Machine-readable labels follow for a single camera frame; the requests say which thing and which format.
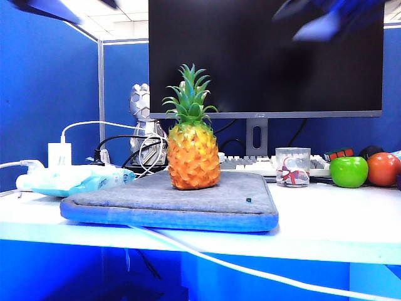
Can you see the dark round ball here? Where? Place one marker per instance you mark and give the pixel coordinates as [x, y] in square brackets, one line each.
[369, 152]

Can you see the black computer monitor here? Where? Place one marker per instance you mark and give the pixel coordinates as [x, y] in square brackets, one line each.
[266, 62]

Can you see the white gray mechanical keyboard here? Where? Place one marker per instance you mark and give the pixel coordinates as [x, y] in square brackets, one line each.
[250, 164]

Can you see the gray monitor stand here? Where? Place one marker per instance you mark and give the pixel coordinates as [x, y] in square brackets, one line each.
[257, 135]

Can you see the orange plastic pineapple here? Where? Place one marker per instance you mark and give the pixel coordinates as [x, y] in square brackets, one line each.
[192, 160]

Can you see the white charger block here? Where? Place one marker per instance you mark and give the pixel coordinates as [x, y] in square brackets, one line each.
[59, 155]

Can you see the gray partition post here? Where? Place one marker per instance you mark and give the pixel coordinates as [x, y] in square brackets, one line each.
[101, 94]

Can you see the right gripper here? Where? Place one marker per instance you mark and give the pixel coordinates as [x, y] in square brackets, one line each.
[354, 12]

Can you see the green plastic apple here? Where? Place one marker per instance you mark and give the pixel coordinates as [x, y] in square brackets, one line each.
[348, 172]

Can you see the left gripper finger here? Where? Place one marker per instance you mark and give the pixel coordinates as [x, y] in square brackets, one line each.
[47, 9]
[109, 3]

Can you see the clear plastic cup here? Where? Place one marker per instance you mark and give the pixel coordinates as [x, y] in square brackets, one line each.
[293, 167]

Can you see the red plastic apple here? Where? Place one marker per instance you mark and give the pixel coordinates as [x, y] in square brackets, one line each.
[383, 169]

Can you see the white power strip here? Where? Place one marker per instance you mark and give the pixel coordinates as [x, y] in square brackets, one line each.
[47, 174]

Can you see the rubik's cube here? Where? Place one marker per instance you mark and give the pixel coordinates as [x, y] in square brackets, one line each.
[338, 153]

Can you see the silver robot figurine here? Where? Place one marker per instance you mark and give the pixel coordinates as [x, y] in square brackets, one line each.
[142, 125]

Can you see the gray laptop sleeve bag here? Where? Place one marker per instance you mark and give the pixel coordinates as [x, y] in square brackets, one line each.
[219, 203]

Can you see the light blue tissue pack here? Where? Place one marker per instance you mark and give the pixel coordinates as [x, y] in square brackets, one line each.
[94, 182]

